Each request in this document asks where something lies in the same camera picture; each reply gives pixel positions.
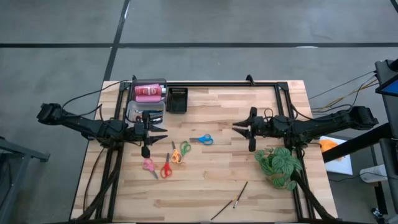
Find blue screen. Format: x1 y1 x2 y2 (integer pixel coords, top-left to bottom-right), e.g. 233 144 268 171
375 81 398 96

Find dark paintbrush orange ferrule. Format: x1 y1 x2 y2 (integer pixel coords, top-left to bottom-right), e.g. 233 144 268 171
210 194 239 221

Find brown hanging cable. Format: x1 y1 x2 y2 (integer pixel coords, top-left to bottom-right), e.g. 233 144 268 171
82 148 106 213

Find black mesh basket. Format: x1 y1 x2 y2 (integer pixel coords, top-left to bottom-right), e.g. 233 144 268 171
165 86 189 114

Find white board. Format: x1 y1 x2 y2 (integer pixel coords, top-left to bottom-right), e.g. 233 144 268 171
319 135 354 176

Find grey cable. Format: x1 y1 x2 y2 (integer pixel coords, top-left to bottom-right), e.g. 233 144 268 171
307 71 377 100

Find grey metal post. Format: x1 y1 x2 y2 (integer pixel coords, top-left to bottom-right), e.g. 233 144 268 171
378 138 398 224

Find white power adapter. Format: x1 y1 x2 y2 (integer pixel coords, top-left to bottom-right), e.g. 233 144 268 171
359 164 389 184

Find green-handled scissors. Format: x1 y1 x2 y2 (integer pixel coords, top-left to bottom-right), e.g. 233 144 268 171
179 140 192 158

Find yellow cable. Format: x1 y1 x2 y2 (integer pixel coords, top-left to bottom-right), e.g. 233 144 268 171
310 79 380 114

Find pink-handled scissors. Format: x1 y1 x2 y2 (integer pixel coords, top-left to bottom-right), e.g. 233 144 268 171
142 157 159 180

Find grey metal stand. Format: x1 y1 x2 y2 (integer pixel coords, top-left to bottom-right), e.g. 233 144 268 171
0 136 50 224

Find clear plastic bin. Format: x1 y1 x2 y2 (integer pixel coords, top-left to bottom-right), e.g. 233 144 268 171
125 100 166 129

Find blue-handled scissors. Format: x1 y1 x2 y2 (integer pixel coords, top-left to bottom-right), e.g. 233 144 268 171
188 134 215 146

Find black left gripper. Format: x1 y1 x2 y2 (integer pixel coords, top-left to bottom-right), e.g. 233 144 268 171
126 111 169 159

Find black equipment cart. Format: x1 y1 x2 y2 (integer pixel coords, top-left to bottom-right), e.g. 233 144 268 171
374 58 398 139

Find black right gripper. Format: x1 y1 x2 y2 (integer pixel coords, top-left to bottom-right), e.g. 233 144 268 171
232 107 292 152

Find black diagonal beam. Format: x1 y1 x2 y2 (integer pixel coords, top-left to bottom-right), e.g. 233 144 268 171
322 123 393 163

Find orange object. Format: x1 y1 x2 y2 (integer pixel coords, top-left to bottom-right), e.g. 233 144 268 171
319 139 340 154

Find orange-handled scissors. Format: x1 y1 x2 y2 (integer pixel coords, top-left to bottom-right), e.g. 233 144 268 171
170 141 183 165

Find red-handled scissors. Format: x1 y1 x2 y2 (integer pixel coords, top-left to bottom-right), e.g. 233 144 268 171
160 152 174 179

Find dark thin paintbrush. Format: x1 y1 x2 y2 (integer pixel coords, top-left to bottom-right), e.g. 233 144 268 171
233 181 249 209

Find black caster wheel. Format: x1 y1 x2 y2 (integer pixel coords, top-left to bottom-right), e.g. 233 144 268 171
371 207 386 223

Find smoky grey plastic bin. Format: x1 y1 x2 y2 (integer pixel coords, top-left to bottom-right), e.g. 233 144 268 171
130 77 168 104

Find green leafy plant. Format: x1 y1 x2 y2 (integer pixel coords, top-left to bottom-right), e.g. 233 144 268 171
254 147 303 192

